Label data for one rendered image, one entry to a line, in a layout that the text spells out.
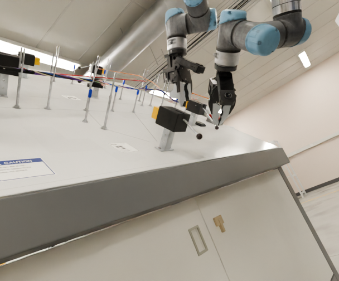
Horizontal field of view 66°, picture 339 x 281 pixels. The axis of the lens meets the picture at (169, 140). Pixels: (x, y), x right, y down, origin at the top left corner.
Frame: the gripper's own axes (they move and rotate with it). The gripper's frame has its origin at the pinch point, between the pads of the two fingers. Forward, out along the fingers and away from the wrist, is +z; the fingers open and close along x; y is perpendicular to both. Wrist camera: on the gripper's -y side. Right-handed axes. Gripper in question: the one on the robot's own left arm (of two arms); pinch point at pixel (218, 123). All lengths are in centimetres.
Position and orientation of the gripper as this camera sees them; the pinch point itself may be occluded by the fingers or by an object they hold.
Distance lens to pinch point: 93.0
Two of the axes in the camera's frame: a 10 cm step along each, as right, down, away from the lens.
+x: -10.0, 0.0, -0.8
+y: -0.7, -5.3, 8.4
